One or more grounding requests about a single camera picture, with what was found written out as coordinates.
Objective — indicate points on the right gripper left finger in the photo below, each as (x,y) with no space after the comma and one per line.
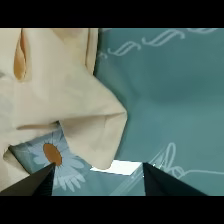
(39,185)

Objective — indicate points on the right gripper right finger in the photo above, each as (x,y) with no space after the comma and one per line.
(163,185)

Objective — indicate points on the cream shirt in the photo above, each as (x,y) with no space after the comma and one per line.
(66,96)

